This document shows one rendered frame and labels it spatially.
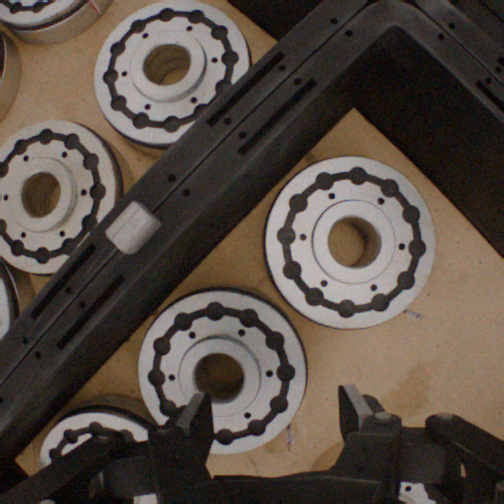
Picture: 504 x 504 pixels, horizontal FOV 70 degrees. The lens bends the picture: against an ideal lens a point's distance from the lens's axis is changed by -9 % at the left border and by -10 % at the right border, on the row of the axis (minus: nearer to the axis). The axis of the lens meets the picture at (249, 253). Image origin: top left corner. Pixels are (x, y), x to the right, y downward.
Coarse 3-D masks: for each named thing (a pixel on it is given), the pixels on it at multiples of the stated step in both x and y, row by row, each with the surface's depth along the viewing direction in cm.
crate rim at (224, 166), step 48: (384, 0) 16; (336, 48) 16; (432, 48) 16; (288, 96) 16; (480, 96) 15; (240, 144) 16; (192, 192) 16; (96, 288) 16; (48, 336) 16; (0, 432) 17
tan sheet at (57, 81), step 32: (128, 0) 27; (160, 0) 27; (224, 0) 26; (96, 32) 27; (256, 32) 26; (32, 64) 27; (64, 64) 27; (32, 96) 27; (64, 96) 27; (0, 128) 27; (96, 128) 27; (128, 160) 27
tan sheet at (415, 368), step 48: (336, 144) 26; (384, 144) 26; (432, 192) 25; (240, 240) 26; (336, 240) 26; (480, 240) 25; (192, 288) 26; (432, 288) 25; (480, 288) 25; (144, 336) 26; (336, 336) 26; (384, 336) 25; (432, 336) 25; (480, 336) 25; (96, 384) 26; (336, 384) 25; (384, 384) 25; (432, 384) 25; (480, 384) 25; (48, 432) 27; (336, 432) 25
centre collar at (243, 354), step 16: (208, 336) 23; (224, 336) 23; (192, 352) 22; (208, 352) 22; (224, 352) 22; (240, 352) 22; (192, 368) 22; (256, 368) 22; (192, 384) 22; (256, 384) 22; (224, 400) 22; (240, 400) 22; (224, 416) 22
